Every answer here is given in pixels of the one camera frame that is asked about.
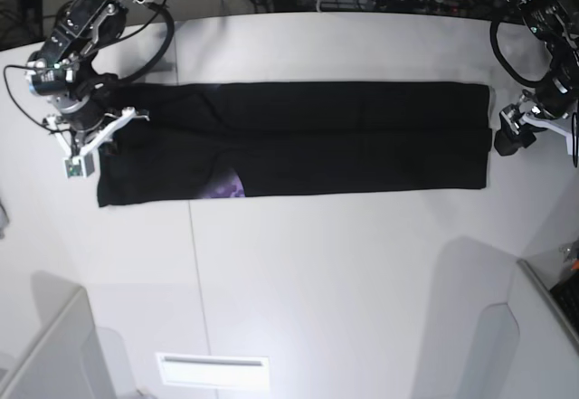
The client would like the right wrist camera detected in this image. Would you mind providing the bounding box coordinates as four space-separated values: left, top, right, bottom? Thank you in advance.
63 154 95 178

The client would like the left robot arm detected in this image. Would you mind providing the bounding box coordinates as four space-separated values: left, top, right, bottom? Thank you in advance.
489 0 578 166

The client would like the black T-shirt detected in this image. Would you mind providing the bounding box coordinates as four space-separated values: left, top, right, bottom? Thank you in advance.
97 82 492 207

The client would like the black keyboard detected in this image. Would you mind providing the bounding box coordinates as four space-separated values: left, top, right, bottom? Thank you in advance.
550 274 579 329

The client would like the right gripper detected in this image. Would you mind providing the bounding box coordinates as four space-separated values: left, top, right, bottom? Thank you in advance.
45 95 150 157

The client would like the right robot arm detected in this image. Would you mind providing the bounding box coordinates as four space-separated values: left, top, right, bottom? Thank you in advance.
26 0 175 157

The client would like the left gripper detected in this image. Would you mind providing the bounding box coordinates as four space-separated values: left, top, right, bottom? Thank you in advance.
494 83 578 157

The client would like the black power strip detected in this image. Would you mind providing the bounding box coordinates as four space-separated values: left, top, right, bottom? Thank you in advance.
373 0 460 15

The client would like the grey left monitor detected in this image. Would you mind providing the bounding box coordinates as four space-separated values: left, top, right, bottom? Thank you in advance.
1 287 117 398

